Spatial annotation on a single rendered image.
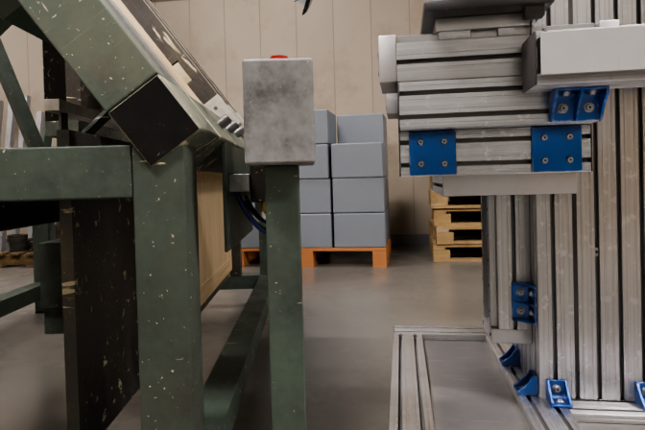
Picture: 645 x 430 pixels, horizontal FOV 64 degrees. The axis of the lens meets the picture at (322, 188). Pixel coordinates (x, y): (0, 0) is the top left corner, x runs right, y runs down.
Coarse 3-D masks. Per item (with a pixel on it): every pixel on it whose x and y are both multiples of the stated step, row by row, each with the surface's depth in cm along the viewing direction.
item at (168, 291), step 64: (0, 192) 86; (64, 192) 87; (128, 192) 87; (192, 192) 92; (64, 256) 97; (128, 256) 127; (192, 256) 90; (64, 320) 98; (128, 320) 125; (192, 320) 89; (256, 320) 202; (128, 384) 124; (192, 384) 88
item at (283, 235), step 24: (264, 168) 91; (288, 168) 90; (288, 192) 90; (288, 216) 90; (288, 240) 91; (288, 264) 91; (288, 288) 91; (288, 312) 91; (288, 336) 91; (288, 360) 91; (288, 384) 91; (288, 408) 91
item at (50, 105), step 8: (48, 104) 175; (56, 104) 175; (64, 104) 179; (72, 104) 185; (56, 112) 180; (64, 112) 181; (72, 112) 184; (80, 112) 191; (88, 112) 198; (96, 112) 206; (88, 120) 204; (112, 120) 223; (112, 128) 234
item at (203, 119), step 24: (144, 96) 86; (168, 96) 86; (120, 120) 86; (144, 120) 86; (168, 120) 86; (192, 120) 86; (216, 120) 125; (144, 144) 86; (168, 144) 86; (192, 144) 92; (216, 144) 108; (240, 144) 141; (216, 168) 139
